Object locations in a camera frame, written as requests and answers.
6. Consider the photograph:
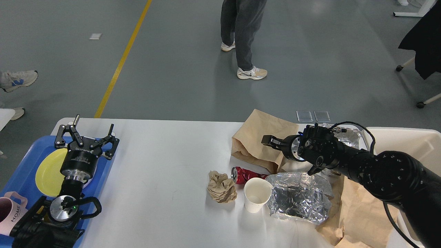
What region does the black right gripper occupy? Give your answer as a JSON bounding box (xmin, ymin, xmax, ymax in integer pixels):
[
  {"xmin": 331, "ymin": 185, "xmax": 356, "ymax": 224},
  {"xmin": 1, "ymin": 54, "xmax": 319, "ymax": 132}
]
[{"xmin": 261, "ymin": 134, "xmax": 305, "ymax": 162}]

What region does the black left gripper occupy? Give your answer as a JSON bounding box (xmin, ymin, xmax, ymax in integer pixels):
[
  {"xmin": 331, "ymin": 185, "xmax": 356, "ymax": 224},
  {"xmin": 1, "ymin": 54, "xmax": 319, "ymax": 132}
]
[{"xmin": 54, "ymin": 115, "xmax": 120, "ymax": 181}]

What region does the brown paper bag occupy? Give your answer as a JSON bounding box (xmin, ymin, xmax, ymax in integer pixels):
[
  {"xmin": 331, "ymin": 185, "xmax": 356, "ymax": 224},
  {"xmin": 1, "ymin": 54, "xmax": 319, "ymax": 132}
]
[{"xmin": 231, "ymin": 109, "xmax": 299, "ymax": 174}]

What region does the yellow plastic plate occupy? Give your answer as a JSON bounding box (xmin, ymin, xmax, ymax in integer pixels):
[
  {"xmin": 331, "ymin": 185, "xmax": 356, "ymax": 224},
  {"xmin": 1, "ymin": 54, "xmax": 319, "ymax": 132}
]
[{"xmin": 35, "ymin": 148, "xmax": 68, "ymax": 197}]

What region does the pink ribbed mug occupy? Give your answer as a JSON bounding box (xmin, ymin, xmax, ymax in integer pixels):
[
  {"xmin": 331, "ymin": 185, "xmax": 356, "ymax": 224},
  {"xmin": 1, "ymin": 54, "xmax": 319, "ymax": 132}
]
[{"xmin": 0, "ymin": 191, "xmax": 28, "ymax": 236}]

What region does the brown paper sheet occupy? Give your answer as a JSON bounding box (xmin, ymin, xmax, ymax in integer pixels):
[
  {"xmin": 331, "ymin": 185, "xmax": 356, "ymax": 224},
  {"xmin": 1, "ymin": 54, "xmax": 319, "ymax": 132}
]
[{"xmin": 316, "ymin": 176, "xmax": 393, "ymax": 248}]

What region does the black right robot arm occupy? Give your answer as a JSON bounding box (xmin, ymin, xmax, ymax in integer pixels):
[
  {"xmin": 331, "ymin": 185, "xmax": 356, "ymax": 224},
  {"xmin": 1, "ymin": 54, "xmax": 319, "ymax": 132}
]
[{"xmin": 261, "ymin": 124, "xmax": 441, "ymax": 248}]

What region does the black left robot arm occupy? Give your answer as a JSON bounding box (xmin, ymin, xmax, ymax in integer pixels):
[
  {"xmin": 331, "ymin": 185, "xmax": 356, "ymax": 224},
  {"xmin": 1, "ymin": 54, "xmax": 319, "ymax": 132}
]
[{"xmin": 10, "ymin": 115, "xmax": 120, "ymax": 248}]

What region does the tipped white paper cup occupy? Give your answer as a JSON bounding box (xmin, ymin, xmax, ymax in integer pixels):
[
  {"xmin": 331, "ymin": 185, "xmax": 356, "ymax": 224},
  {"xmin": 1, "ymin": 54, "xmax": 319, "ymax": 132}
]
[{"xmin": 280, "ymin": 157, "xmax": 312, "ymax": 173}]

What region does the pale green plate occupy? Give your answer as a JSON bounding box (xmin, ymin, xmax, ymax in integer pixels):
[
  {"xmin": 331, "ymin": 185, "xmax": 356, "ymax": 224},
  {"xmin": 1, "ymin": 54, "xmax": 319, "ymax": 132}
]
[{"xmin": 80, "ymin": 160, "xmax": 98, "ymax": 189}]

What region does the crushed red soda can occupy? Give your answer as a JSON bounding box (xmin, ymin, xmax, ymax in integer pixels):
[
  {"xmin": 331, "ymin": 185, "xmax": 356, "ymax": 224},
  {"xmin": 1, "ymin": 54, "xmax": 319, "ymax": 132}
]
[{"xmin": 231, "ymin": 166, "xmax": 269, "ymax": 185}]

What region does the upright white paper cup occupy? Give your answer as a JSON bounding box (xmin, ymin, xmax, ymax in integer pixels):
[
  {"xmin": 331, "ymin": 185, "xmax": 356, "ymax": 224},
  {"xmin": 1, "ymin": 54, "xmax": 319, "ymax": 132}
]
[{"xmin": 244, "ymin": 177, "xmax": 273, "ymax": 213}]

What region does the large crumpled foil sheet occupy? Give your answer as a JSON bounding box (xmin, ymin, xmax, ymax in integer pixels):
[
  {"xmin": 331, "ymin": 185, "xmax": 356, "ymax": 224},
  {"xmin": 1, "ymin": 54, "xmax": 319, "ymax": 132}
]
[{"xmin": 266, "ymin": 172, "xmax": 334, "ymax": 225}]

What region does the crumpled brown paper ball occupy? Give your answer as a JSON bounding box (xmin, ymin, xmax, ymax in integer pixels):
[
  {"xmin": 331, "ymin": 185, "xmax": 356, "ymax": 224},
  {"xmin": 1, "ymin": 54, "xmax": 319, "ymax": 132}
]
[{"xmin": 207, "ymin": 171, "xmax": 237, "ymax": 204}]

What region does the small crumpled foil bag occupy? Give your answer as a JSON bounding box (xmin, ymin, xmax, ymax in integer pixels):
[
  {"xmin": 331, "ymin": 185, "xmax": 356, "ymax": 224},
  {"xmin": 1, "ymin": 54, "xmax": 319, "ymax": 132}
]
[{"xmin": 320, "ymin": 123, "xmax": 362, "ymax": 178}]

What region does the white table corner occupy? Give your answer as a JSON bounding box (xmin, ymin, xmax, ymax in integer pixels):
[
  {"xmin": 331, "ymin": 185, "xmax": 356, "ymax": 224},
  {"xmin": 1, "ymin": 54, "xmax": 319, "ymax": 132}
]
[{"xmin": 0, "ymin": 108, "xmax": 15, "ymax": 131}]

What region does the white blue sneaker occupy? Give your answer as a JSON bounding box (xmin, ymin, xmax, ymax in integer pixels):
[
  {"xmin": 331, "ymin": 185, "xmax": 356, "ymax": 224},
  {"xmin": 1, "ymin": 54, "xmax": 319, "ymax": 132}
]
[{"xmin": 0, "ymin": 70, "xmax": 38, "ymax": 93}]

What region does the person in grey trousers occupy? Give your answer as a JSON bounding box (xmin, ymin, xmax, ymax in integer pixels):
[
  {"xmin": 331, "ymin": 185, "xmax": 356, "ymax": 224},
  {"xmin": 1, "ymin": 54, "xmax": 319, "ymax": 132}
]
[{"xmin": 220, "ymin": 0, "xmax": 267, "ymax": 80}]

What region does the beige plastic bin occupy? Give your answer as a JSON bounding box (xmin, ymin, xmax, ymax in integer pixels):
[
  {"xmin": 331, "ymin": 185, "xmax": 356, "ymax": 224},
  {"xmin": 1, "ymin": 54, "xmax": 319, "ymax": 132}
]
[{"xmin": 367, "ymin": 127, "xmax": 441, "ymax": 248}]

